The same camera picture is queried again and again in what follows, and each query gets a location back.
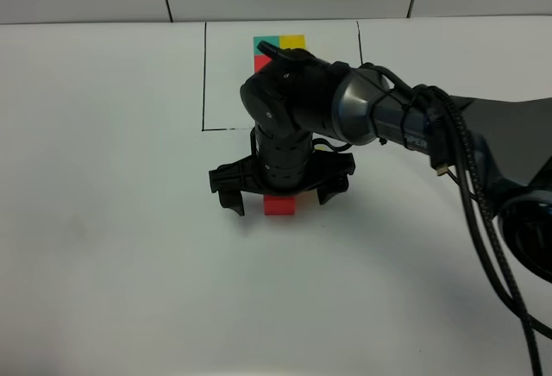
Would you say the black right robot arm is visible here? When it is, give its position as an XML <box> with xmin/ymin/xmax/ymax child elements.
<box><xmin>209</xmin><ymin>41</ymin><xmax>551</xmax><ymax>280</ymax></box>

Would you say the yellow template block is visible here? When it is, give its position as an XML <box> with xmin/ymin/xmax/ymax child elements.
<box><xmin>279</xmin><ymin>34</ymin><xmax>306</xmax><ymax>49</ymax></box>

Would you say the black braided cable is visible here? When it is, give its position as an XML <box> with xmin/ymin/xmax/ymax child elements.
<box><xmin>413</xmin><ymin>85</ymin><xmax>552</xmax><ymax>376</ymax></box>

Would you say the green template block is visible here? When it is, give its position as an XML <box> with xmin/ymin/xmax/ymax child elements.
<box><xmin>253</xmin><ymin>35</ymin><xmax>279</xmax><ymax>56</ymax></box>

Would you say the red template block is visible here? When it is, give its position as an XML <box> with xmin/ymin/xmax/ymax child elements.
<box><xmin>254</xmin><ymin>54</ymin><xmax>272</xmax><ymax>72</ymax></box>

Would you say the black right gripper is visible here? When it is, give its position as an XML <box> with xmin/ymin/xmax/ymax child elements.
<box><xmin>209</xmin><ymin>129</ymin><xmax>355</xmax><ymax>216</ymax></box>

